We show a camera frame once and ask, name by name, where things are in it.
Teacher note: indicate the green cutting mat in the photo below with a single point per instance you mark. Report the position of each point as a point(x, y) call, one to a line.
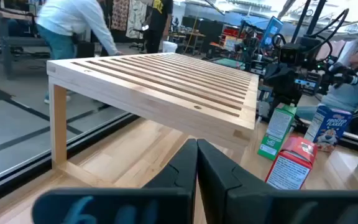
point(228, 63)

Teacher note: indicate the hanging patterned cloth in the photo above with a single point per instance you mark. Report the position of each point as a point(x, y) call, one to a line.
point(120, 15)
point(135, 18)

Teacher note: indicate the white bin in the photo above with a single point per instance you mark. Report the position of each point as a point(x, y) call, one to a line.
point(169, 46)

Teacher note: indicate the wooden slatted shelf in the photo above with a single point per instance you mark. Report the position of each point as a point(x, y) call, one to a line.
point(154, 84)

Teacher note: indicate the background black robot arm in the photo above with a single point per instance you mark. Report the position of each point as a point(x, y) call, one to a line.
point(250, 46)

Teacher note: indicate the red cereal box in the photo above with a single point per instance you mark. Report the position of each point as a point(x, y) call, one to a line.
point(291, 171)

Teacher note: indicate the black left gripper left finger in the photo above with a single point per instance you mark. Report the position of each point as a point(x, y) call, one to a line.
point(179, 177)

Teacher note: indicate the dark metal workbench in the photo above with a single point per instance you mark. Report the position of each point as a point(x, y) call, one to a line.
point(5, 40)

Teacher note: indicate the green Apple Jacks box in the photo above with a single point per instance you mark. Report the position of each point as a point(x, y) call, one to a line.
point(275, 133)

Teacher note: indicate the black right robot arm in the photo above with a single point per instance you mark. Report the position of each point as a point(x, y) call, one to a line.
point(340, 73)

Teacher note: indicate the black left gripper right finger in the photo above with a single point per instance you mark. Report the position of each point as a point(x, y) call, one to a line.
point(225, 189)

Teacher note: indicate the blue Frosted Flakes box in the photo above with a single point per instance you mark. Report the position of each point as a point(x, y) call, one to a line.
point(328, 124)

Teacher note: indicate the black cabinet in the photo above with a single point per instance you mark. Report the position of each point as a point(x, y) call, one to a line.
point(210, 31)

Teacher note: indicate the person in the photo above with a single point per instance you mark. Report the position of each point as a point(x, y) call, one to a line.
point(158, 18)
point(350, 93)
point(73, 18)

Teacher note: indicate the black rig post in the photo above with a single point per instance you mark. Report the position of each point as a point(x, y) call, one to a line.
point(301, 18)
point(317, 14)

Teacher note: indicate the red crate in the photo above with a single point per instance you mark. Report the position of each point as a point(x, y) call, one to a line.
point(230, 31)

